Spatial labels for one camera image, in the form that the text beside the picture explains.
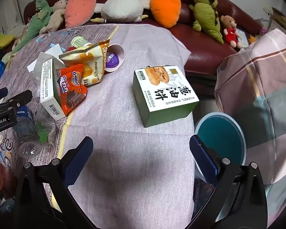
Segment olive green dinosaur plush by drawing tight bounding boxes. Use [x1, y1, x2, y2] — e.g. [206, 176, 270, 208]
[189, 0, 224, 44]

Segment light green dinosaur plush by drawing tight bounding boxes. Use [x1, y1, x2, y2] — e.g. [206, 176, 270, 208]
[12, 0, 53, 53]

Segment grey printed tablecloth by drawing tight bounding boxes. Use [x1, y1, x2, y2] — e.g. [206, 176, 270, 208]
[0, 23, 198, 229]

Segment dark red sofa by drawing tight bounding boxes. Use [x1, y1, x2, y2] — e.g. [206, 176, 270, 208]
[24, 0, 265, 77]

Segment orange snack packet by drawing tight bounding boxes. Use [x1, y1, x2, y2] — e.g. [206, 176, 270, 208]
[57, 64, 88, 116]

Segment green white food box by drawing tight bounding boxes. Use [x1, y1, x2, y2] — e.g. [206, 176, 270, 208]
[133, 65, 200, 128]

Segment white carton box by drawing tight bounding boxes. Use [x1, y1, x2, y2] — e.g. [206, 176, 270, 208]
[39, 52, 67, 121]

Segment white goose plush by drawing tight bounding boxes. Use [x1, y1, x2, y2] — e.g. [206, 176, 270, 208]
[91, 0, 153, 24]

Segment checked blanket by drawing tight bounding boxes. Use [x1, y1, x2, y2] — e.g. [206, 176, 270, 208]
[214, 28, 286, 184]

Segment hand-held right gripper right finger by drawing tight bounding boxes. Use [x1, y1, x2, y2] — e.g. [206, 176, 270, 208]
[189, 134, 268, 229]

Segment pink carrot plush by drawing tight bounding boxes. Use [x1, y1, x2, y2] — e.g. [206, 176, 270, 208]
[64, 0, 98, 28]

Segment yellow white snack bag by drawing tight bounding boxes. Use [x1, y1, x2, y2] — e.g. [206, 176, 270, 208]
[59, 40, 110, 86]

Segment clear plastic bottle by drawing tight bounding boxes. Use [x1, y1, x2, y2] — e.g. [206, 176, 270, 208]
[13, 106, 42, 158]

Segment orange carrot plush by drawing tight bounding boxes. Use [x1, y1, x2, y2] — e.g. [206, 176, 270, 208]
[150, 0, 182, 28]

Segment pink paper cup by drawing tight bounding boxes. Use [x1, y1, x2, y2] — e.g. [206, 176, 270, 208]
[104, 44, 125, 73]

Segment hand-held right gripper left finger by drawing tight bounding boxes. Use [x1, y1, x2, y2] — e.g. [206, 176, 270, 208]
[14, 136, 96, 229]

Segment teal trash bin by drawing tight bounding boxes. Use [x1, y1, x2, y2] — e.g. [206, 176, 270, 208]
[194, 112, 247, 189]

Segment light blue picture book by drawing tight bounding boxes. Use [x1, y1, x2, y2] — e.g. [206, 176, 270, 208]
[235, 28, 250, 48]

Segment yellow plush toy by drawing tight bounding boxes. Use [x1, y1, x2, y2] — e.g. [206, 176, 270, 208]
[0, 33, 15, 61]

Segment brown teddy bear red clothes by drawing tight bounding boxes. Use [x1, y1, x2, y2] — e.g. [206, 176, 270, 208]
[220, 15, 241, 49]

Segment beige plush doll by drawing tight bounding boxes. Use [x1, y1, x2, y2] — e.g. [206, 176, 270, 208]
[39, 0, 67, 34]

